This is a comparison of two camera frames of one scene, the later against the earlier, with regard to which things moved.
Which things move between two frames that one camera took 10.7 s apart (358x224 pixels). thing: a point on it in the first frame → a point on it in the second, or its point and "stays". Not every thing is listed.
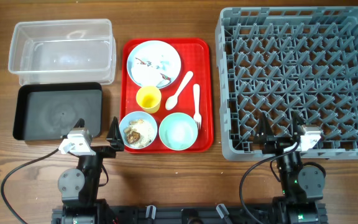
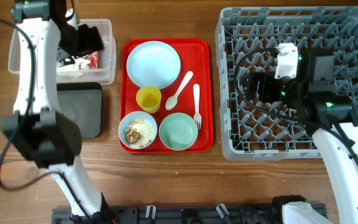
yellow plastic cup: [149, 99] stays
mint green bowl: [178, 131] stays
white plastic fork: [197, 117] stays
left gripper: [114, 138] → [92, 42]
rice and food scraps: [139, 133] stays
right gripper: [277, 142] → [267, 79]
